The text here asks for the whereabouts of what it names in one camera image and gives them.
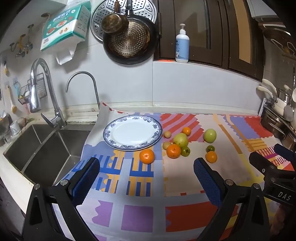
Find dark brown window frame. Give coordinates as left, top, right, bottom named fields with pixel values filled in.
left=154, top=0, right=265, bottom=81

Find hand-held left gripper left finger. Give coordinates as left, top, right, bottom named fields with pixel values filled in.
left=23, top=157, right=101, bottom=241

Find stainless steel sink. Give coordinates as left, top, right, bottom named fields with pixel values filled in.
left=3, top=124, right=92, bottom=187

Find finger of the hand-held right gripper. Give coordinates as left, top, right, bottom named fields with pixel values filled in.
left=249, top=152, right=284, bottom=178
left=274, top=144, right=296, bottom=164

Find small brass pot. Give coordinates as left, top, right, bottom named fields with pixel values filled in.
left=101, top=0, right=129, bottom=35

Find bicycle shaped wall hook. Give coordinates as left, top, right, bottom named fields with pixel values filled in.
left=10, top=24, right=34, bottom=58

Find round metal steamer rack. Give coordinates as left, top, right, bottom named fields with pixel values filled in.
left=90, top=0, right=158, bottom=42

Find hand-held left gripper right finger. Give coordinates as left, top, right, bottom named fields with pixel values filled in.
left=193, top=158, right=270, bottom=241

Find white pan handles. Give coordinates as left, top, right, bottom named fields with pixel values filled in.
left=256, top=79, right=278, bottom=102

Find dish brush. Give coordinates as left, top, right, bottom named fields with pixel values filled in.
left=6, top=85, right=18, bottom=114

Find large chrome kitchen faucet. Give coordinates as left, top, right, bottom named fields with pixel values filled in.
left=30, top=58, right=67, bottom=129

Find wooden wall ornament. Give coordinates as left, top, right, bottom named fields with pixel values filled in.
left=264, top=22, right=296, bottom=58

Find dish rack with utensils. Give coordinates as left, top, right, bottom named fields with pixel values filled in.
left=260, top=109, right=296, bottom=144

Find black perforated frying pan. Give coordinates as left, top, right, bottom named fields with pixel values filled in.
left=103, top=0, right=160, bottom=65

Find thin gooseneck faucet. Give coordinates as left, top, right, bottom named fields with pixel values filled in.
left=66, top=71, right=100, bottom=116

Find white cup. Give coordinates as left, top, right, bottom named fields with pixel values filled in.
left=9, top=120, right=21, bottom=136

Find black wire basket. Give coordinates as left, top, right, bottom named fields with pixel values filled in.
left=18, top=73, right=48, bottom=105

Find green apple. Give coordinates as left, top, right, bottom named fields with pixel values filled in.
left=203, top=129, right=217, bottom=143
left=173, top=133, right=189, bottom=147

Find white blue pump bottle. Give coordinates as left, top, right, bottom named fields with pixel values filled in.
left=175, top=24, right=190, bottom=63

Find colourful patterned mat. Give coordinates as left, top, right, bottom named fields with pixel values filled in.
left=52, top=102, right=296, bottom=241

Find blue patterned white plate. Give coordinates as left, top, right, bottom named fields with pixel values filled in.
left=103, top=115, right=163, bottom=151

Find green white tissue pack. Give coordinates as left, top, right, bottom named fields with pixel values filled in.
left=40, top=1, right=91, bottom=65

